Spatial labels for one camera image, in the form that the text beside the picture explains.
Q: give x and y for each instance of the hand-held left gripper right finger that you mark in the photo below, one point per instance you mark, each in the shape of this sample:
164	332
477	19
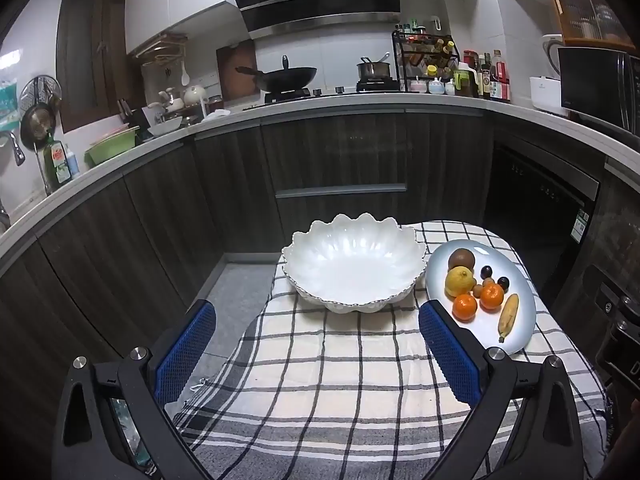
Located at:
450	355

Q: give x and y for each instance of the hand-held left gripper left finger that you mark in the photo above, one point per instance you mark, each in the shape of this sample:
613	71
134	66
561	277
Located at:
184	355

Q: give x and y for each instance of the small orange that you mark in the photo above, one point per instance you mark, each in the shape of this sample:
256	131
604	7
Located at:
465	307
492	296

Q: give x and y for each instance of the yellow banana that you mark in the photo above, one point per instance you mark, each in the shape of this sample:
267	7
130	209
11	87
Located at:
509	317

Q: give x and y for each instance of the yellow lemon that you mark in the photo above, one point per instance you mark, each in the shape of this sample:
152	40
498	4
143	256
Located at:
459	282

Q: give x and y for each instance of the light blue oval plate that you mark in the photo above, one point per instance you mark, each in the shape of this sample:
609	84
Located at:
526	321

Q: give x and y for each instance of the dark purple plum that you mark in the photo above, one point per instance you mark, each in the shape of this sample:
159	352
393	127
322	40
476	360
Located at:
503	283
486	272

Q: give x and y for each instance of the brown kiwi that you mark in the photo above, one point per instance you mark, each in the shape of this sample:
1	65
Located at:
461	260

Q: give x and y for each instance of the white scalloped bowl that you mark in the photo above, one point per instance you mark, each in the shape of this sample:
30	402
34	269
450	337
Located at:
350	265

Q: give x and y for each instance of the black white checked cloth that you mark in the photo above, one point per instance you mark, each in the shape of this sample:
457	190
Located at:
325	385

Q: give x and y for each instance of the black built-in dishwasher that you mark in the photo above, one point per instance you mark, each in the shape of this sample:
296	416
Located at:
535	220

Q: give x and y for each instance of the green plastic basin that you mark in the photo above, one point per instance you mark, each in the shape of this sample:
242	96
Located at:
112	147

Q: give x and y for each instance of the blue bottle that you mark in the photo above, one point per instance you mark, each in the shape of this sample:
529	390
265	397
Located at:
73	162

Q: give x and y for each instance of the dark wood cabinet drawer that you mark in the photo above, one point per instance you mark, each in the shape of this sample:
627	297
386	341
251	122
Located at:
340	160

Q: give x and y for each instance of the green dish soap bottle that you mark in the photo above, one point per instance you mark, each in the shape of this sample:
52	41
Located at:
57	165

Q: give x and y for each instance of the black knife block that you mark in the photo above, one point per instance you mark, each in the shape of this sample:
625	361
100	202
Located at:
131	115

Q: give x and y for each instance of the white teapot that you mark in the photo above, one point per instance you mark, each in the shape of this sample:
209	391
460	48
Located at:
194	95

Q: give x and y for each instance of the black microwave oven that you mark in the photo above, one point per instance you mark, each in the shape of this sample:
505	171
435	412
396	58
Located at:
595	85

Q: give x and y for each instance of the white box appliance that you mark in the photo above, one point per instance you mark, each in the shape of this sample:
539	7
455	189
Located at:
546	92

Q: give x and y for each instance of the white condiment jar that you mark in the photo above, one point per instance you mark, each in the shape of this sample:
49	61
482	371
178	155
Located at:
436	87
420	86

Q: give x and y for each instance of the green lidded oil container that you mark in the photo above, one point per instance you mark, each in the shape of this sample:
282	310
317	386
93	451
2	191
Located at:
466	84

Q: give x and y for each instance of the hanging steel pan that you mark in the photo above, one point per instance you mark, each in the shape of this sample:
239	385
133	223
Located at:
36	122

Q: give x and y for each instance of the dark sauce bottle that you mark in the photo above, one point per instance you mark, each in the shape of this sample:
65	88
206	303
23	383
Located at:
484	80

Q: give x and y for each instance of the red label bottle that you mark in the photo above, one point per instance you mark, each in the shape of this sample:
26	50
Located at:
501	82

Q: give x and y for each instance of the white spatula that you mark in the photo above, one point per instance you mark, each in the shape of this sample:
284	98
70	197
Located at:
185	77

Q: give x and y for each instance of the brown wooden cutting board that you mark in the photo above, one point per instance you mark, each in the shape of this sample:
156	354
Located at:
230	72

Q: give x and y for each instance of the black gas stove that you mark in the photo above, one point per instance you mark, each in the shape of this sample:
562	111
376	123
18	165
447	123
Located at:
325	93

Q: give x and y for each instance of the steel pot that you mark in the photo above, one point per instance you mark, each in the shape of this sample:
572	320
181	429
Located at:
374	70

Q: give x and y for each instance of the black wok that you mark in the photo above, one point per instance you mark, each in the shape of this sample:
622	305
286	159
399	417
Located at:
290	79

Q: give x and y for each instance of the red lidded jar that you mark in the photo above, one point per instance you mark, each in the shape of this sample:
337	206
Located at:
470	59

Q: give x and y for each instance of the hanging steel steamer rack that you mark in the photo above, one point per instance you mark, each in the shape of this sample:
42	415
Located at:
42	91

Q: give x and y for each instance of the black spice rack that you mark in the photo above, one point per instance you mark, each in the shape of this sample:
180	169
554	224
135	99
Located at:
425	55

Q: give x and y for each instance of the hanging wooden board rack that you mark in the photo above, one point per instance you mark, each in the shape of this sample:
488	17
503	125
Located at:
160	47

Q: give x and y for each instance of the dark wooden door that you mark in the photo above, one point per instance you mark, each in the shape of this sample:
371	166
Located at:
85	55

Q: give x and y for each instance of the black range hood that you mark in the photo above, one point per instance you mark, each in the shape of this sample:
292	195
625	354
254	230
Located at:
310	0

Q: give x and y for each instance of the wooden glass wall cabinet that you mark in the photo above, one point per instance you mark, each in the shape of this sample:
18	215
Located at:
585	7

